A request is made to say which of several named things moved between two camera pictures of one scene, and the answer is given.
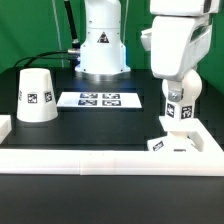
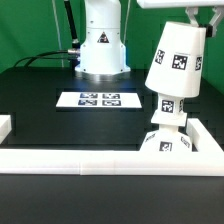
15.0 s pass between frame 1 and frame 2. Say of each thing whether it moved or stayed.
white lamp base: moved
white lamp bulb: moved
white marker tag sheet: stayed
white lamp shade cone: moved
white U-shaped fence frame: stayed
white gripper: moved
